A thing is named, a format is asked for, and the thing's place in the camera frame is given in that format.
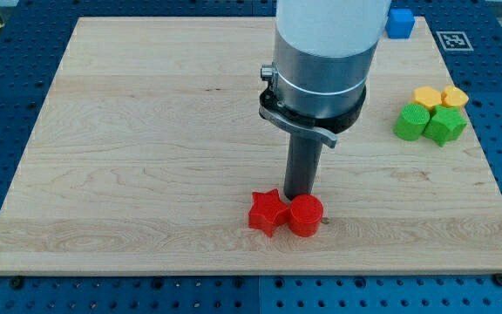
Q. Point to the light wooden board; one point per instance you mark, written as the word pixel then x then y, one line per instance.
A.
pixel 149 145

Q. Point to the yellow heart block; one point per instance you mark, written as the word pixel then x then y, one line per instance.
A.
pixel 453 96

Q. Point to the white fiducial marker tag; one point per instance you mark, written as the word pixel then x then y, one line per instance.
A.
pixel 454 41

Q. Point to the yellow hexagon block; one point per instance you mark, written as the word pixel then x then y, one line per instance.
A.
pixel 427 97

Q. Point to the black clamp with metal lever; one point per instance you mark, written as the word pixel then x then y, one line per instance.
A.
pixel 294 122

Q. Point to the red star block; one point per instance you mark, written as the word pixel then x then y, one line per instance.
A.
pixel 268 212

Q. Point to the blue cube block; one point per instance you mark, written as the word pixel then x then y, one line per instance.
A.
pixel 400 23

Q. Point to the red cylinder block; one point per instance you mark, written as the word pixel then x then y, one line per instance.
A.
pixel 305 215

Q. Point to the green star block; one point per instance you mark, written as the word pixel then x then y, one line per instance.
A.
pixel 446 124

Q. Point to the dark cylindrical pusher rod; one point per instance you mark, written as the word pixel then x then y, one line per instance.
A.
pixel 302 162

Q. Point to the green cylinder block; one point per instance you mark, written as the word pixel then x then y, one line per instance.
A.
pixel 411 122

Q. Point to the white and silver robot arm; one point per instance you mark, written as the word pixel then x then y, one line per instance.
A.
pixel 323 52

